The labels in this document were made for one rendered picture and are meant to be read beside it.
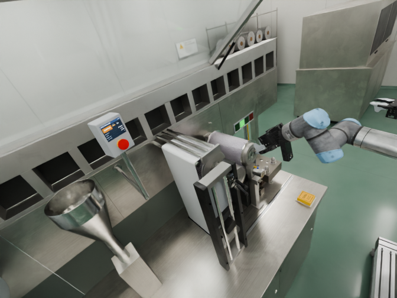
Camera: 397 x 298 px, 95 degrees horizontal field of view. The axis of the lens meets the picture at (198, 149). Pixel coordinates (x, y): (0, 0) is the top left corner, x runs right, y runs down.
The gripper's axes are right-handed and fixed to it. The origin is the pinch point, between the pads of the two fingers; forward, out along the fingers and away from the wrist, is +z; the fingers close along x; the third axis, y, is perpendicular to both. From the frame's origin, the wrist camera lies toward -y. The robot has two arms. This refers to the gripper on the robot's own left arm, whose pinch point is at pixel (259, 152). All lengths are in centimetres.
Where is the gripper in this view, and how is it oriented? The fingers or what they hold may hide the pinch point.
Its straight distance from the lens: 97.6
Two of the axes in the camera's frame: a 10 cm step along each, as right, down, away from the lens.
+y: -6.0, -8.0, 0.4
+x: -7.1, 5.1, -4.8
